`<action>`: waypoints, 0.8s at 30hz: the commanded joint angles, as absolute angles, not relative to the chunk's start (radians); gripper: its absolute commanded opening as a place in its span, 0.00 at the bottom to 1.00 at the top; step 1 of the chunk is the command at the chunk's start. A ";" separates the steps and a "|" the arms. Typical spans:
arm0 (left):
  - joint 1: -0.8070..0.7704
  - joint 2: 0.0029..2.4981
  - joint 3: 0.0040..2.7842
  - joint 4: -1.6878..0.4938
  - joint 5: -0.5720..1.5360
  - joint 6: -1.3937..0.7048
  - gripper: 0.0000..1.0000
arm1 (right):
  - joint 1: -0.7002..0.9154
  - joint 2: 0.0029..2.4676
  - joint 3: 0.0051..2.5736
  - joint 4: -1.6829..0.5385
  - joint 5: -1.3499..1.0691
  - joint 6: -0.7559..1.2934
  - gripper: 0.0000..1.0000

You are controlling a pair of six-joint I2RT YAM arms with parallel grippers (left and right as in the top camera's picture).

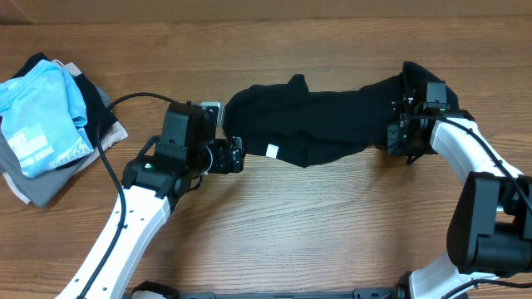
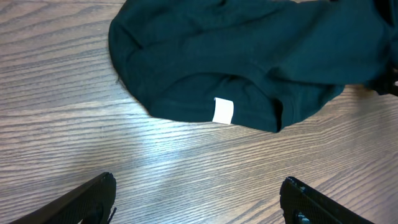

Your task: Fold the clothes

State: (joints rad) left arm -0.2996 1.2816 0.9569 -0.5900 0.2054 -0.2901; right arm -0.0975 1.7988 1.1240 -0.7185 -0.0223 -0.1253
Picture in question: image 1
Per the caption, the black t-shirt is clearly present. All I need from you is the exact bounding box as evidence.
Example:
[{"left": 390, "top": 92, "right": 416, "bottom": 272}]
[{"left": 223, "top": 61, "right": 439, "bottom": 168}]

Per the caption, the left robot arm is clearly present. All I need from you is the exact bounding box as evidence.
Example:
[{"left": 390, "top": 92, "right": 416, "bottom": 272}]
[{"left": 59, "top": 102, "right": 244, "bottom": 298}]

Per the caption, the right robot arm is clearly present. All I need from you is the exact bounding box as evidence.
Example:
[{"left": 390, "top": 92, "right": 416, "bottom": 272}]
[{"left": 387, "top": 82, "right": 531, "bottom": 298}]

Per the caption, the black folded shirt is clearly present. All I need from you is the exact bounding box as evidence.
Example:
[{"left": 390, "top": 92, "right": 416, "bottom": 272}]
[{"left": 12, "top": 52, "right": 106, "bottom": 146}]

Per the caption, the grey folded shirt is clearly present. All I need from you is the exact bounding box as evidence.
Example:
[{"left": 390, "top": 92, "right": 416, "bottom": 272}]
[{"left": 0, "top": 85, "right": 112, "bottom": 208}]

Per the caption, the light blue folded shirt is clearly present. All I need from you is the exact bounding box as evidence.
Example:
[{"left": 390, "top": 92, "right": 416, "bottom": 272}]
[{"left": 1, "top": 60, "right": 94, "bottom": 179}]

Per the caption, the beige folded shirt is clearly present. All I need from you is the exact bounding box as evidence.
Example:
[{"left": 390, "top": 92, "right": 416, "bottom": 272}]
[{"left": 2, "top": 58, "right": 129, "bottom": 205}]

